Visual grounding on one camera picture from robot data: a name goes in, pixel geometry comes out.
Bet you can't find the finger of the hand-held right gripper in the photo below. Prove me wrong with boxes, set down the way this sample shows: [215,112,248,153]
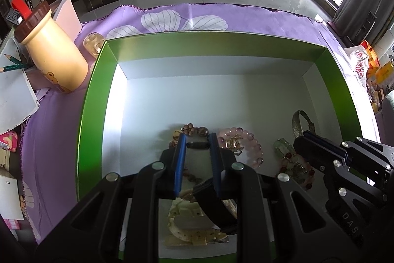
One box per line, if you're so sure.
[303,130,394,172]
[293,134,388,202]

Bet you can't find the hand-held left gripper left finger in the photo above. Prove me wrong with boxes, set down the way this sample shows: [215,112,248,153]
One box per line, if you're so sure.
[35,133,188,263]

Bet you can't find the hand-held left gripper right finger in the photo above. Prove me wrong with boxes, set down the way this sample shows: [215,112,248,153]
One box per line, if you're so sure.
[207,133,361,263]

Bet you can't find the green red bead bracelet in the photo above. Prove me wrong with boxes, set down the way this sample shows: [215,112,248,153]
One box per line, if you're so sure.
[273,138,316,190]

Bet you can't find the silver bangle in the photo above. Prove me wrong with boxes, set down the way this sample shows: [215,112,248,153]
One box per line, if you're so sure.
[292,110,317,140]

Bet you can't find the brown bead bracelet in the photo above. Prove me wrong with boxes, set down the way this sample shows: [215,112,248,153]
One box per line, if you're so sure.
[169,124,210,185]

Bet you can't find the black wristband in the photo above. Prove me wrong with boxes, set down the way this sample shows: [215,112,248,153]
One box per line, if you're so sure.
[193,177,239,234]

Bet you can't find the pink bead bracelet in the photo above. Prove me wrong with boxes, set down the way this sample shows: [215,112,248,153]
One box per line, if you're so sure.
[217,127,264,169]

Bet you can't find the cream plastic wristwatch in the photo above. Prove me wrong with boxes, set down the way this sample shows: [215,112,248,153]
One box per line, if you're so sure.
[164,189,237,248]

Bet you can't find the green cardboard box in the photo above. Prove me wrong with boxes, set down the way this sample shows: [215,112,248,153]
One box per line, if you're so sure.
[76,31,363,263]

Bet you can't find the grey chair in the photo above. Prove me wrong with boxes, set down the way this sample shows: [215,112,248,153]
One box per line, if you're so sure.
[380,90,394,116]

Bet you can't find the white red plastic bag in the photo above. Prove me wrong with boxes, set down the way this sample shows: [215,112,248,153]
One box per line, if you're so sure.
[343,46,370,88]

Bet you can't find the yellow packages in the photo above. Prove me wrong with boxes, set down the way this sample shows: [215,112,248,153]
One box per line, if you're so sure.
[360,40,394,88]

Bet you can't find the purple floral tablecloth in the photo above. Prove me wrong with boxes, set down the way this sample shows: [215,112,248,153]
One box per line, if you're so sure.
[20,2,382,245]

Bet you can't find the upright stick vacuum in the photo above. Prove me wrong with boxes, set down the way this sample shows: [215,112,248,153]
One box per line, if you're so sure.
[365,0,388,32]

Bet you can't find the cream bottle brown lid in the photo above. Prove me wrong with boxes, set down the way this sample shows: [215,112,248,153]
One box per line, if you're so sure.
[12,0,89,94]

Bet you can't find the pink packet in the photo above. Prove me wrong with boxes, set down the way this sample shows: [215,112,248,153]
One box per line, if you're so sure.
[0,132,19,153]

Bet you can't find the white card box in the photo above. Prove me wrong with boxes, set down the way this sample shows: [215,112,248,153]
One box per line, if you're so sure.
[0,175,24,220]

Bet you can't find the white paper sheets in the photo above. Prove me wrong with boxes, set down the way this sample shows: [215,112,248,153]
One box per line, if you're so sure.
[0,38,40,134]

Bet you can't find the pink pen holder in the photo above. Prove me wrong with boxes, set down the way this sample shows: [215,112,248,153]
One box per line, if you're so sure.
[49,0,82,42]

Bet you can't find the bunch of pens and pencils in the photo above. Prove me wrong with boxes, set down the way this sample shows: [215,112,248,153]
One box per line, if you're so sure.
[0,55,31,72]

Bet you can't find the grey remote control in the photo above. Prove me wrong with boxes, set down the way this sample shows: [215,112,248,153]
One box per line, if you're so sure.
[5,8,24,26]

